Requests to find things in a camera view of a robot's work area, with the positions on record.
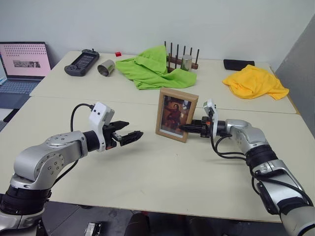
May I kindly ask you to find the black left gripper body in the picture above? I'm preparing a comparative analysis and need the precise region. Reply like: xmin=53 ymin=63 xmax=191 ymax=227
xmin=102 ymin=122 xmax=124 ymax=151

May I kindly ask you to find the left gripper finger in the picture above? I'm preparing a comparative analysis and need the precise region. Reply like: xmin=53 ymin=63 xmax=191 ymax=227
xmin=110 ymin=120 xmax=130 ymax=132
xmin=118 ymin=131 xmax=144 ymax=147

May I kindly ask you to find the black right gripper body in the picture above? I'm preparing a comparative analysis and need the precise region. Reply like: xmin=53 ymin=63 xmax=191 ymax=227
xmin=199 ymin=116 xmax=214 ymax=139

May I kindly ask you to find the wooden picture frame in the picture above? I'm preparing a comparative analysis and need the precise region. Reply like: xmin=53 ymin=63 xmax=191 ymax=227
xmin=155 ymin=87 xmax=199 ymax=144

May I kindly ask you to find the wooden rack with dark pegs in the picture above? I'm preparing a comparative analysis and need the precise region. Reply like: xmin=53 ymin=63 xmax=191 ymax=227
xmin=164 ymin=41 xmax=201 ymax=74

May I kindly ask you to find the steel cup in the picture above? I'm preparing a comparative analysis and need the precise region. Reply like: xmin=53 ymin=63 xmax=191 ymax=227
xmin=181 ymin=54 xmax=193 ymax=73
xmin=97 ymin=59 xmax=117 ymax=77

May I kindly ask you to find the green cloth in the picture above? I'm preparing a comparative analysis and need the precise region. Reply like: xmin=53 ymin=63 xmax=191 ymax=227
xmin=115 ymin=45 xmax=198 ymax=90

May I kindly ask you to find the yellow cloth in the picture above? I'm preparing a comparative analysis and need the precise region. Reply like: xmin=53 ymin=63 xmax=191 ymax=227
xmin=221 ymin=64 xmax=290 ymax=102

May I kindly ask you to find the black flat pouch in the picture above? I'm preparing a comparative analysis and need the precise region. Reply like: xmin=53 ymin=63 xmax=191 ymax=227
xmin=223 ymin=59 xmax=256 ymax=71

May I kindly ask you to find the black handheld controller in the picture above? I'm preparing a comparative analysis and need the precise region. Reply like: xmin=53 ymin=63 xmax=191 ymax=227
xmin=63 ymin=48 xmax=100 ymax=78

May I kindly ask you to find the dark rounded shape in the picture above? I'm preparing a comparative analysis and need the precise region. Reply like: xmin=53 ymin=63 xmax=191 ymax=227
xmin=128 ymin=212 xmax=151 ymax=236

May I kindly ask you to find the black box with silver edge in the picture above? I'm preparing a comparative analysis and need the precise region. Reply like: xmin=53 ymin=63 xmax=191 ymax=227
xmin=84 ymin=222 xmax=110 ymax=236

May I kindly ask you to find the grey partition panel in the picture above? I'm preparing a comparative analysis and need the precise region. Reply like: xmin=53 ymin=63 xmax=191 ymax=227
xmin=274 ymin=14 xmax=315 ymax=140

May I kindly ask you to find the open laptop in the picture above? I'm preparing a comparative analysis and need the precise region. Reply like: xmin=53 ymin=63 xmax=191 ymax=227
xmin=0 ymin=41 xmax=53 ymax=109

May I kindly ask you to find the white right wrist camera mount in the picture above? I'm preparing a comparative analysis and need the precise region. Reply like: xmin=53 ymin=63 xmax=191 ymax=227
xmin=202 ymin=98 xmax=220 ymax=139

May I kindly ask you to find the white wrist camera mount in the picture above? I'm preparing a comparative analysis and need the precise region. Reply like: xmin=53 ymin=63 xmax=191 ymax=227
xmin=88 ymin=101 xmax=116 ymax=153
xmin=202 ymin=98 xmax=220 ymax=139

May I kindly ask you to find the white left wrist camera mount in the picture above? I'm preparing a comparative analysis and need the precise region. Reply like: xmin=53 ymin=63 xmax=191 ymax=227
xmin=88 ymin=101 xmax=116 ymax=153

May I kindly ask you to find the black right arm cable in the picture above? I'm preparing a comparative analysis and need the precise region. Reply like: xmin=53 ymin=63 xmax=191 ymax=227
xmin=208 ymin=108 xmax=315 ymax=209

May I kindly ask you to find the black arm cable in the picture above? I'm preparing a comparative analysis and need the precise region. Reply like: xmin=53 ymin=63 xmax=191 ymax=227
xmin=208 ymin=108 xmax=315 ymax=209
xmin=51 ymin=103 xmax=95 ymax=185

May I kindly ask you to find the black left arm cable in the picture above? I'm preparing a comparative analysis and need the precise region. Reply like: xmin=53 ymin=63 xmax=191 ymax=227
xmin=51 ymin=103 xmax=95 ymax=185

